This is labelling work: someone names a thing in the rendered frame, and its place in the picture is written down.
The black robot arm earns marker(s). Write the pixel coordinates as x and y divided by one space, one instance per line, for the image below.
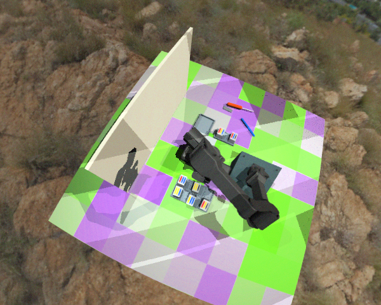
206 161

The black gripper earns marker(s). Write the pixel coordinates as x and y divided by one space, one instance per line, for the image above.
188 150

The white rectangular block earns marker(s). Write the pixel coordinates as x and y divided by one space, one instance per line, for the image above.
210 139

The beige flat panel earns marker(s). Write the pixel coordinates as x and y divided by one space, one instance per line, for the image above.
124 150

